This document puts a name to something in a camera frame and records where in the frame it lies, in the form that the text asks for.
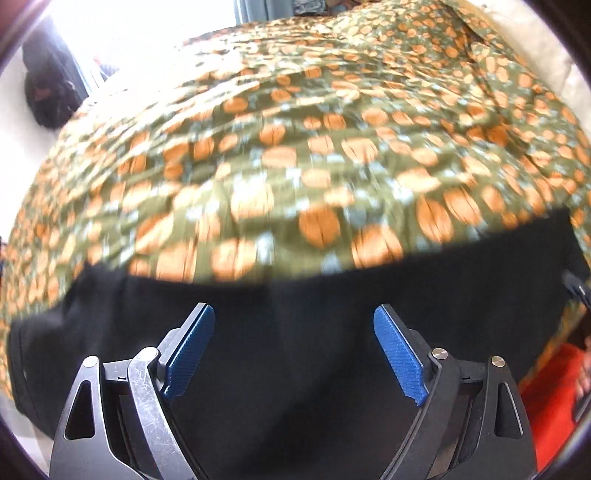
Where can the orange fleece garment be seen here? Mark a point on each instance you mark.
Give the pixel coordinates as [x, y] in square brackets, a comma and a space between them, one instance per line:
[549, 401]

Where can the dark hanging coats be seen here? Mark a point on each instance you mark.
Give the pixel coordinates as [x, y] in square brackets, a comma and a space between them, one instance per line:
[46, 92]

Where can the green orange floral duvet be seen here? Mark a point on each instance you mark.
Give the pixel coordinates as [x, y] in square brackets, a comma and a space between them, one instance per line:
[323, 138]

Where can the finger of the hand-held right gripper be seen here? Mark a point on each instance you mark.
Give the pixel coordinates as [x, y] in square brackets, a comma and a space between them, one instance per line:
[577, 288]

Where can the black pants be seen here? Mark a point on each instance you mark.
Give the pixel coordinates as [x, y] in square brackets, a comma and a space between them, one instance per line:
[300, 332]

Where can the blue curtain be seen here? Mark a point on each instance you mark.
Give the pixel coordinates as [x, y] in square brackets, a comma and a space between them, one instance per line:
[263, 6]

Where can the cream padded headboard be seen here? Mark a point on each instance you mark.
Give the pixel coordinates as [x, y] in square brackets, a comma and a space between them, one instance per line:
[561, 64]

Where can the glass sliding door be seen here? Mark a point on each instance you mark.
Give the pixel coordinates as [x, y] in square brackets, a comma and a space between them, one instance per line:
[161, 27]

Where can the pile of colourful clothes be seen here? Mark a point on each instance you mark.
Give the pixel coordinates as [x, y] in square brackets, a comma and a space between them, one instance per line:
[323, 3]

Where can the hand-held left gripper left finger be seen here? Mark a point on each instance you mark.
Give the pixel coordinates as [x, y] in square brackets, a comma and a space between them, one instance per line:
[189, 353]

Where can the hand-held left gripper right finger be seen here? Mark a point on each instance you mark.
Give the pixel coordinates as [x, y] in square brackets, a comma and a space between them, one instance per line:
[399, 355]

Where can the dark clothes by door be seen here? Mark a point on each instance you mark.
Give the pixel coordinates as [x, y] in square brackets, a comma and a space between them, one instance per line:
[107, 68]

